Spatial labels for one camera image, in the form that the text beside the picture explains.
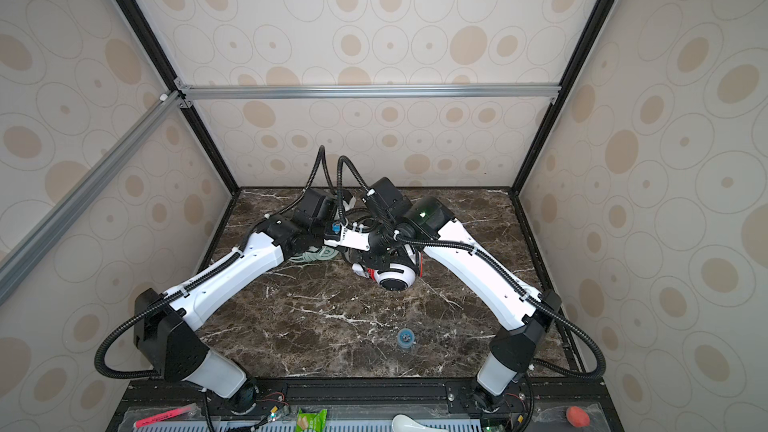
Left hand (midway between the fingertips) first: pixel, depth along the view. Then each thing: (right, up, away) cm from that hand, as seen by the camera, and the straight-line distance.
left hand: (363, 231), depth 78 cm
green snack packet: (-11, -43, -10) cm, 46 cm away
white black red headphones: (+8, -9, -13) cm, 18 cm away
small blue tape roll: (+11, -30, +5) cm, 33 cm away
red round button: (+51, -43, -9) cm, 67 cm away
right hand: (-1, -4, -9) cm, 10 cm away
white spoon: (+10, -44, -8) cm, 46 cm away
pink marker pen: (-47, -43, -8) cm, 64 cm away
